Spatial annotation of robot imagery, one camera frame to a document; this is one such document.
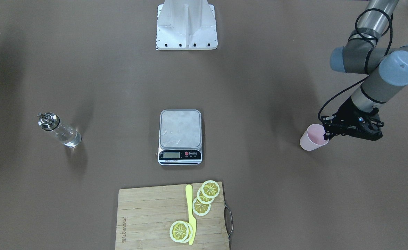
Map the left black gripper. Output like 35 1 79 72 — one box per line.
321 97 384 141

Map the pink plastic cup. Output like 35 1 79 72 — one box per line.
299 124 329 151

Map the glass sauce bottle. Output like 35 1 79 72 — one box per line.
38 112 82 148

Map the silver kitchen scale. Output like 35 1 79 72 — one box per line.
158 109 203 166

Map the lemon slice middle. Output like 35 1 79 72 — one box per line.
197 188 215 205

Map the lemon slice lower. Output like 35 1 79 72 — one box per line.
192 198 211 216

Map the yellow plastic knife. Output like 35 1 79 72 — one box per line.
185 184 197 245

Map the lemon slice behind front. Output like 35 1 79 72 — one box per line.
182 222 194 243

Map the bamboo cutting board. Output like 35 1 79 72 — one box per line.
115 182 233 250

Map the white camera pillar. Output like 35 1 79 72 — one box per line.
155 0 218 51

